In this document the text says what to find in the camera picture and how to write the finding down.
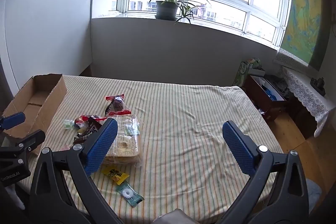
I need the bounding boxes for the snickers bar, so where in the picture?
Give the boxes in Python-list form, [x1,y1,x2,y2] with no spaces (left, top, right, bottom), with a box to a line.
[73,121,102,144]

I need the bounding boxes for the yellow candy wrapper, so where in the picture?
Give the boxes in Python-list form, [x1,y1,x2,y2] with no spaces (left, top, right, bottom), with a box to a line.
[101,165,129,185]

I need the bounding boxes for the packaged bread slices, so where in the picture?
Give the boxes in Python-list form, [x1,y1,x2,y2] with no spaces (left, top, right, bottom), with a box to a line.
[103,114,142,166]

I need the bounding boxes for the green mint candy packet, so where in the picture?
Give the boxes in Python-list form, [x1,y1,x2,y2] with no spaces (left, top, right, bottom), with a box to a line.
[116,181,144,207]

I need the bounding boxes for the red dried meat snack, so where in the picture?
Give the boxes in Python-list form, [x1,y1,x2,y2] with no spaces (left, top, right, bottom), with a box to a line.
[105,94,131,117]

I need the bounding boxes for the small green candy clear wrapper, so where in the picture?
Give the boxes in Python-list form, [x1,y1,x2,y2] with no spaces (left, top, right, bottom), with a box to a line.
[63,119,75,130]

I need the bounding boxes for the brown cardboard box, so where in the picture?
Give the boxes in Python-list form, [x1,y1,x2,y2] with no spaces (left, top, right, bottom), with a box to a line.
[3,74,67,144]

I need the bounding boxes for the striped yellow table cloth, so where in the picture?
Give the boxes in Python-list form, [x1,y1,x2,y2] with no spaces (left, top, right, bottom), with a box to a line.
[19,74,284,224]

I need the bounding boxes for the white cabinet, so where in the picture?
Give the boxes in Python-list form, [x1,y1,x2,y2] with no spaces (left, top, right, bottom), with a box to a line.
[1,0,92,94]

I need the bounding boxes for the dark red wooden cabinet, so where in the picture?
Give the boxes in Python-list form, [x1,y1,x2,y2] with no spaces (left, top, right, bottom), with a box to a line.
[243,75,286,121]

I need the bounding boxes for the white lace cloth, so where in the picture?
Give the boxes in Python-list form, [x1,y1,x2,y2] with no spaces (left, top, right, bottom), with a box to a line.
[282,67,335,138]

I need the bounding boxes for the green carton box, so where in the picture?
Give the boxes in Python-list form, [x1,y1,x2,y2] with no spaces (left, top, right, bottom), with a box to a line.
[233,58,261,87]

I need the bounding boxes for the potted spider plant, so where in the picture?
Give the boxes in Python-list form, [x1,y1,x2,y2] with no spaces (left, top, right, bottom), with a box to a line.
[149,0,209,24]

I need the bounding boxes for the black camera on shelf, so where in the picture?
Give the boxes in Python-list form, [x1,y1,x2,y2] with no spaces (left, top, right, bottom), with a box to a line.
[310,77,326,97]

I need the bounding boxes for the wall map poster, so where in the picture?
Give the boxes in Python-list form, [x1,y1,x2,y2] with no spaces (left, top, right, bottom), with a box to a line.
[278,0,330,71]

